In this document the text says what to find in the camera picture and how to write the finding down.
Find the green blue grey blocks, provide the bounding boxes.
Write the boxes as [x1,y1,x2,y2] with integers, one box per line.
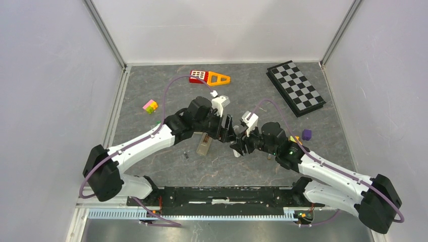
[150,122,160,129]

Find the white slotted cable duct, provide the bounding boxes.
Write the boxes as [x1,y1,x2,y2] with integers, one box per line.
[88,208,298,222]

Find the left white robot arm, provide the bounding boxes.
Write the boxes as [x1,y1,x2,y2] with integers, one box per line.
[83,95,236,206]

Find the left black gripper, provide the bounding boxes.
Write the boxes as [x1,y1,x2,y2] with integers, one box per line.
[194,108,236,143]

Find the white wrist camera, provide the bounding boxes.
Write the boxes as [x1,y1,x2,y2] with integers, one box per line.
[210,90,230,117]
[241,111,259,137]

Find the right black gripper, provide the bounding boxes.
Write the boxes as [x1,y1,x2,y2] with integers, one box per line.
[230,123,278,156]

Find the orange triangular toy block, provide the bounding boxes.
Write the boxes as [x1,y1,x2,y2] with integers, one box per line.
[207,72,231,87]

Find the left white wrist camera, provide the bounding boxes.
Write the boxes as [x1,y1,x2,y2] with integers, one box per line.
[210,90,230,117]

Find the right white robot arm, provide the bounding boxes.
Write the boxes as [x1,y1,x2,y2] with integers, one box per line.
[230,122,402,234]

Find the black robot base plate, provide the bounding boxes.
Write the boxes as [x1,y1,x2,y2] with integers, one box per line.
[141,186,313,215]

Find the red white window block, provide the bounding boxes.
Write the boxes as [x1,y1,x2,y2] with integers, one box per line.
[189,70,209,84]

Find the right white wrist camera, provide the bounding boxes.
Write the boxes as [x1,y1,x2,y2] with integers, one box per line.
[241,111,259,137]

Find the pink yellow green blocks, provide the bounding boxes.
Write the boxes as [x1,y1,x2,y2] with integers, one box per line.
[143,99,158,114]

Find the black grey chessboard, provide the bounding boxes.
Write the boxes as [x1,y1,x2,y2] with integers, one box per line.
[266,60,326,117]

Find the white remote control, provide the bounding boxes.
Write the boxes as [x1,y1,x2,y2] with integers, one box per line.
[233,125,241,158]

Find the orange yellow block stack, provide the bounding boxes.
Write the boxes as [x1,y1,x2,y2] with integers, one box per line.
[289,136,302,145]

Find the purple cube block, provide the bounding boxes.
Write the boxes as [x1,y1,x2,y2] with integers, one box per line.
[302,129,312,141]

